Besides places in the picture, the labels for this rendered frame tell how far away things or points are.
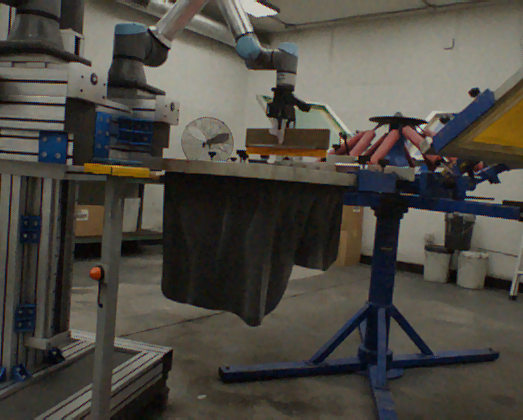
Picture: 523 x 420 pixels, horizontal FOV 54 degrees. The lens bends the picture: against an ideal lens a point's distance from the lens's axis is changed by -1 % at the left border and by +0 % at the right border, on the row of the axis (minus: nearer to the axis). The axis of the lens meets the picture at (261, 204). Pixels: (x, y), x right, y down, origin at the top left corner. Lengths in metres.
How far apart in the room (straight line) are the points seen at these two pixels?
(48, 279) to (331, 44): 5.70
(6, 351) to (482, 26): 5.55
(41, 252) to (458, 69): 5.19
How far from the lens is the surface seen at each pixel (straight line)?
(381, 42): 6.68
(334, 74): 6.88
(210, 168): 1.47
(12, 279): 1.84
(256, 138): 1.95
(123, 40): 2.01
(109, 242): 1.49
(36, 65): 1.55
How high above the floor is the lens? 0.96
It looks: 3 degrees down
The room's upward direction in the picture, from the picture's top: 5 degrees clockwise
